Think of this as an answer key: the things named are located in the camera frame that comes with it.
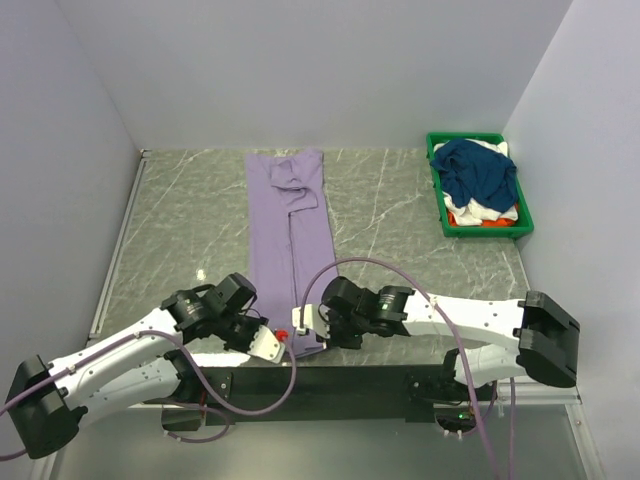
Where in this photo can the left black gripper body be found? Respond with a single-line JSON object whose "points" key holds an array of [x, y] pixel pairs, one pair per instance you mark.
{"points": [[239, 330]]}

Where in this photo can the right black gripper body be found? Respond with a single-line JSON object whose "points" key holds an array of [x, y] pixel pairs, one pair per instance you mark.
{"points": [[347, 332]]}

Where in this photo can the purple t shirt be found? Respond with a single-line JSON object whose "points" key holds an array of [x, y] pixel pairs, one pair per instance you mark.
{"points": [[290, 238]]}

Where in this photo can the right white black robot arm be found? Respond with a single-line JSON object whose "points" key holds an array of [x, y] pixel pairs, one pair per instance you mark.
{"points": [[533, 336]]}

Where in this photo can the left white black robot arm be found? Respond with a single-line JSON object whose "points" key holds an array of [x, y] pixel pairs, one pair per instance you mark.
{"points": [[49, 401]]}

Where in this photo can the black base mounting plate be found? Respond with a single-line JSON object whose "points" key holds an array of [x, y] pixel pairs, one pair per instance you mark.
{"points": [[411, 393]]}

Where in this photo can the orange t shirt in bin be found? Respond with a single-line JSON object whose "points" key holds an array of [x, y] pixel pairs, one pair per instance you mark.
{"points": [[455, 221]]}

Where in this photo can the green plastic bin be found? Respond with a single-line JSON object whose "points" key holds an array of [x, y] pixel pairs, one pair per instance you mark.
{"points": [[524, 223]]}

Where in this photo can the dark blue t shirt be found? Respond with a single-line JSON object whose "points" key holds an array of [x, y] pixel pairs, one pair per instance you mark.
{"points": [[469, 171]]}

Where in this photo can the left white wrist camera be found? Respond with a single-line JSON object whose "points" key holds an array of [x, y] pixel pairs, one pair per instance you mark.
{"points": [[268, 345]]}

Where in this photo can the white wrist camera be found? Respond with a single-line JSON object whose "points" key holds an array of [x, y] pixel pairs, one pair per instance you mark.
{"points": [[268, 345], [308, 320]]}

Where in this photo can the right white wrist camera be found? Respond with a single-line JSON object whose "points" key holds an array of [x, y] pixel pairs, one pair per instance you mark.
{"points": [[308, 320]]}

